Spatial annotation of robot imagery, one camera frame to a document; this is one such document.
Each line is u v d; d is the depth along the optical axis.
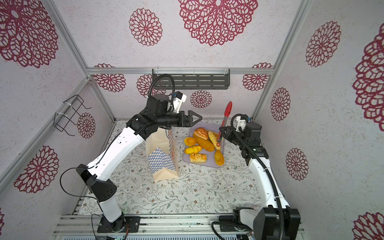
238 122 0.69
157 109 0.51
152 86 0.50
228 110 0.77
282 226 0.36
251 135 0.57
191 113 0.57
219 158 0.92
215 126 1.17
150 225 0.75
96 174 0.43
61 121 0.73
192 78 0.96
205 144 0.99
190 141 1.00
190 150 0.98
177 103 0.60
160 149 0.72
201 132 1.00
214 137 0.98
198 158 0.93
